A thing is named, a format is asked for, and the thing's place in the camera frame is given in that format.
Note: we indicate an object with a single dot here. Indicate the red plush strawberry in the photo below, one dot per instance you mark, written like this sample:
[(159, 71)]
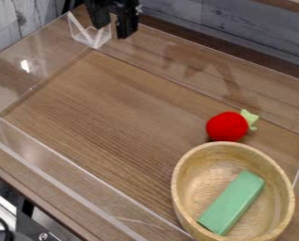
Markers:
[(230, 125)]

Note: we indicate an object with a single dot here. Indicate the green rectangular block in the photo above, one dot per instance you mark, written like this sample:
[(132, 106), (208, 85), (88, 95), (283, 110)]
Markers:
[(231, 204)]

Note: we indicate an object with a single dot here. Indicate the clear acrylic enclosure wall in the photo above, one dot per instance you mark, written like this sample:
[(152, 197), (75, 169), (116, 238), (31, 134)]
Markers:
[(102, 112)]

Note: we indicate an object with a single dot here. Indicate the black metal table bracket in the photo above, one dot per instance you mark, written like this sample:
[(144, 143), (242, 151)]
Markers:
[(27, 226)]

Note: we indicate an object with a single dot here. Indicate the oval wooden bowl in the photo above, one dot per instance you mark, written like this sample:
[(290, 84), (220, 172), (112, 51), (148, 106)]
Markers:
[(202, 175)]

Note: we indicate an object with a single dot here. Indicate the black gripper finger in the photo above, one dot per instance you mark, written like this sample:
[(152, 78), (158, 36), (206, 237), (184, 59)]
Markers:
[(128, 12), (98, 10)]

